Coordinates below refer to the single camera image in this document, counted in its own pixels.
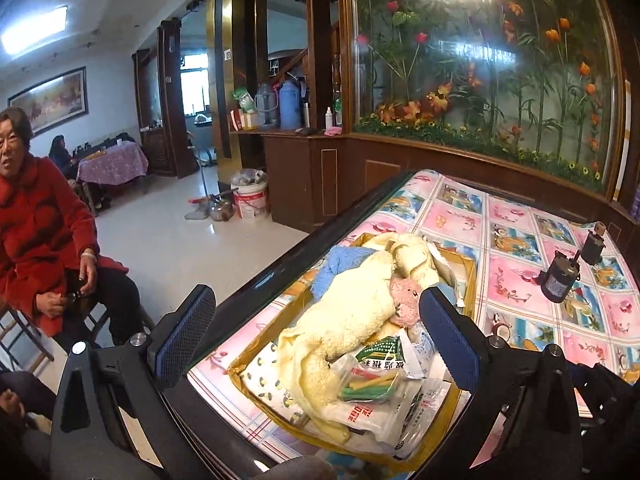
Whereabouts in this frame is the mop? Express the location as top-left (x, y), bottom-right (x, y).
top-left (185, 130), bottom-right (241, 221)

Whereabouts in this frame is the white green granule packet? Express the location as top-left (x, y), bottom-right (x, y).
top-left (356, 332), bottom-right (418, 378)

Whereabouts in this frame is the white plastic bucket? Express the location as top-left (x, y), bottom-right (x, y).
top-left (231, 180), bottom-right (270, 221)

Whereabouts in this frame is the table with floral cloth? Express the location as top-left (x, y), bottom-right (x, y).
top-left (76, 141), bottom-right (150, 196)

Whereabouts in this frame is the glass flower display case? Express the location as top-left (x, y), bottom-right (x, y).
top-left (345, 0), bottom-right (628, 196)

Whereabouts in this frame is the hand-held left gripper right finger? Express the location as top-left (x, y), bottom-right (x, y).
top-left (419, 287), bottom-right (584, 480)

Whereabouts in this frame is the wooden chair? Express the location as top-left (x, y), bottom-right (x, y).
top-left (0, 300), bottom-right (56, 376)

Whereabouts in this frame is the white packet red label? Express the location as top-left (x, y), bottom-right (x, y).
top-left (317, 377), bottom-right (453, 461)

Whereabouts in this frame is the red white box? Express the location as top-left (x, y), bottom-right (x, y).
top-left (229, 109), bottom-right (260, 132)

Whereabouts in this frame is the pink plush toy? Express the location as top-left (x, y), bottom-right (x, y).
top-left (389, 276), bottom-right (427, 330)

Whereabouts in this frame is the clear bag of coloured sticks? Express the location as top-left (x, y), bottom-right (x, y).
top-left (327, 352), bottom-right (426, 408)

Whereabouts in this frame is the framed wall painting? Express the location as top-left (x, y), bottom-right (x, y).
top-left (6, 66), bottom-right (89, 130)

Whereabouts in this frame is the metal kettle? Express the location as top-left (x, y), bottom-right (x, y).
top-left (209, 194), bottom-right (235, 222)

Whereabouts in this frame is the blue towel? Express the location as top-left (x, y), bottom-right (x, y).
top-left (311, 245), bottom-right (368, 302)

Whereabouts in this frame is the blue thermos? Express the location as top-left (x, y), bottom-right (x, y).
top-left (278, 79), bottom-right (302, 130)

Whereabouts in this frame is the yellow towel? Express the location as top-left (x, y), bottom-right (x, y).
top-left (276, 232), bottom-right (443, 443)

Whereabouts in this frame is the yellow cardboard box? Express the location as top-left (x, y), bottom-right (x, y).
top-left (227, 232), bottom-right (478, 476)

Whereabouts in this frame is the ceiling light panel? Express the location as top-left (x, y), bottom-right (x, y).
top-left (1, 6), bottom-right (69, 56)

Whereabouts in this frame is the grey thermos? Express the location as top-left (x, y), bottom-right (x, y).
top-left (254, 82), bottom-right (279, 130)

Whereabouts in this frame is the gold trimmed wooden column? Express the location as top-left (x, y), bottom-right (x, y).
top-left (206, 0), bottom-right (269, 173)

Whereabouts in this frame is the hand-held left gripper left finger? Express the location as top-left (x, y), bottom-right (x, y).
top-left (49, 284), bottom-right (217, 480)

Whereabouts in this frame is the white dotted packet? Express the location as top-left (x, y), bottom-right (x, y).
top-left (239, 341), bottom-right (313, 428)

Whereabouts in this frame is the fruit printed tablecloth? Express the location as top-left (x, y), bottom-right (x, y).
top-left (187, 169), bottom-right (640, 476)

